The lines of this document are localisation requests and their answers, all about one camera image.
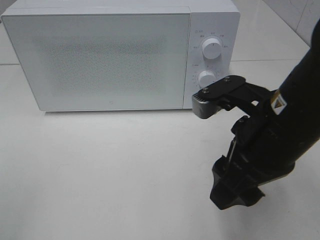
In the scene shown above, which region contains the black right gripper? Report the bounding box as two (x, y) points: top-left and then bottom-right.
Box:
(192, 75), (295, 210)

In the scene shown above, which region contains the white timer knob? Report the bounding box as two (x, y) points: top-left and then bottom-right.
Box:
(197, 70), (217, 89)

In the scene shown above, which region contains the white microwave door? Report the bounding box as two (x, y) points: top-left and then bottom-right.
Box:
(3, 14), (190, 112)

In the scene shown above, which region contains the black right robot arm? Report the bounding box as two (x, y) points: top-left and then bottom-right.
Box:
(192, 24), (320, 210)

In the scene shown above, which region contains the white upper power knob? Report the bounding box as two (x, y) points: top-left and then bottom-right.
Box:
(201, 36), (222, 60)

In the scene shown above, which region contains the white microwave oven body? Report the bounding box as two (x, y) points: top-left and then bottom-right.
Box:
(1, 0), (241, 111)

